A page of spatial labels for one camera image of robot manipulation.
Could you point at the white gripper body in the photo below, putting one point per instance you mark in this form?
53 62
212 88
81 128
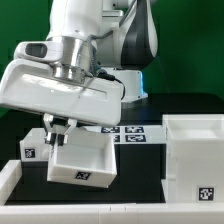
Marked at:
29 86

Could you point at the white drawer cabinet box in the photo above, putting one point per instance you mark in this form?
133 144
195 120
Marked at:
194 158

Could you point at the white marker sheet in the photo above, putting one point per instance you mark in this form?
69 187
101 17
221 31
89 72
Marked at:
133 134

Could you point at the white drawer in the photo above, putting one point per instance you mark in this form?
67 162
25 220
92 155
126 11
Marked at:
88 158
33 147

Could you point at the white fence rail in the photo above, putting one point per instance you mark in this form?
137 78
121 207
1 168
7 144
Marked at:
9 177
114 214

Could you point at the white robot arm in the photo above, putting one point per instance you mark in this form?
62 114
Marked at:
65 77

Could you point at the white left fence rail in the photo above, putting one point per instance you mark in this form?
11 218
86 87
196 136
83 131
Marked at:
9 177

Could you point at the white front fence rail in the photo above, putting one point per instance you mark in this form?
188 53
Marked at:
114 214

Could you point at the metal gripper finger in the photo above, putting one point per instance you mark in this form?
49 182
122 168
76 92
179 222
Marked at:
68 128
50 136

